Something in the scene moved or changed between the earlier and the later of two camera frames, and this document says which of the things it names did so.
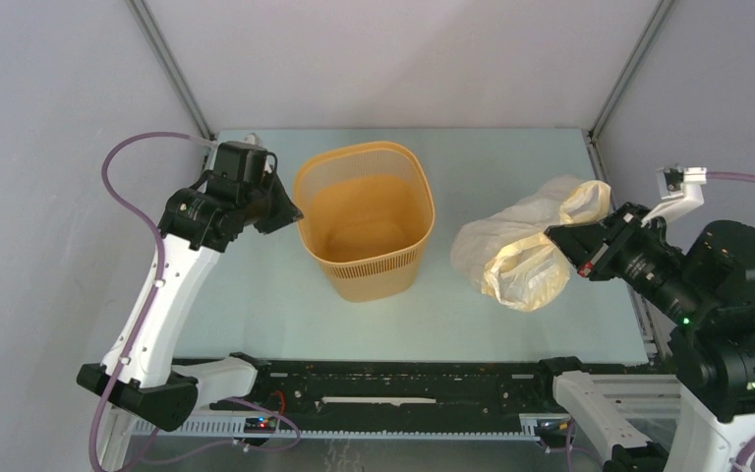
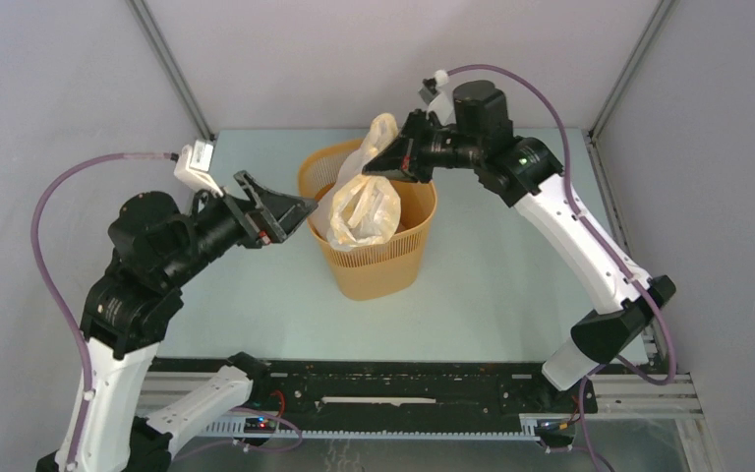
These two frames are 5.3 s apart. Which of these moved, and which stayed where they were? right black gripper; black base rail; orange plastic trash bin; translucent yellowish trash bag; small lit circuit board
Moved: translucent yellowish trash bag; right black gripper
Stayed: orange plastic trash bin; black base rail; small lit circuit board
